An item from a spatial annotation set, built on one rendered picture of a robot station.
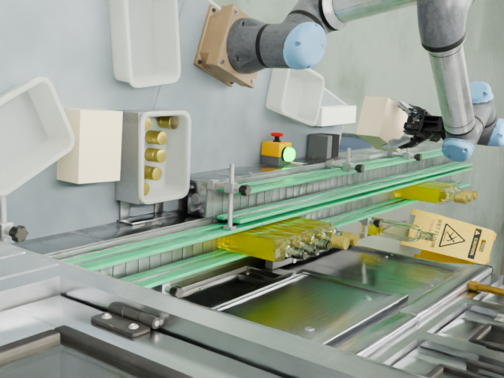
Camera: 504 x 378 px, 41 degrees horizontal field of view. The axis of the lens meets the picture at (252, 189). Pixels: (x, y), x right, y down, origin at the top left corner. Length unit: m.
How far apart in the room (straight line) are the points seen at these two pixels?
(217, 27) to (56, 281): 1.22
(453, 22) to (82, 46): 0.81
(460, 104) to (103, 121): 0.83
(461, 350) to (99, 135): 0.94
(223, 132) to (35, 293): 1.31
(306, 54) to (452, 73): 0.37
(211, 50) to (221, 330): 1.31
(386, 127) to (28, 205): 1.04
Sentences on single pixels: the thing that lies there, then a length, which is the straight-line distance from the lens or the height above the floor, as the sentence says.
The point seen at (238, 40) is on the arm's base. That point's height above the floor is 0.87.
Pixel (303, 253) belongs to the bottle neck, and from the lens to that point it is 1.66.
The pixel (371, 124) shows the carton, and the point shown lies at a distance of 1.99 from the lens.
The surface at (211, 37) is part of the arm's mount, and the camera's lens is 1.84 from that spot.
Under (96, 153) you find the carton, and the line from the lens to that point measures 1.53.
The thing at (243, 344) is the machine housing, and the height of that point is 1.67.
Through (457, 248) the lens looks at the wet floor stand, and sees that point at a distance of 5.06.
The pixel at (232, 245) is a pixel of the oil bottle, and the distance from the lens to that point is 1.76.
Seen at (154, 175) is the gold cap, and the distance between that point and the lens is 1.67.
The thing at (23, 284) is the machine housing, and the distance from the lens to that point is 0.71.
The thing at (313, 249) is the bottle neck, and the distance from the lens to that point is 1.70.
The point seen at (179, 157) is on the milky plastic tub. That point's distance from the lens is 1.73.
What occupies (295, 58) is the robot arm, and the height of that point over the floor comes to 1.04.
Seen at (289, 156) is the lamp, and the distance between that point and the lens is 2.07.
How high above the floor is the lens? 1.99
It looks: 36 degrees down
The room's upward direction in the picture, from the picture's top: 100 degrees clockwise
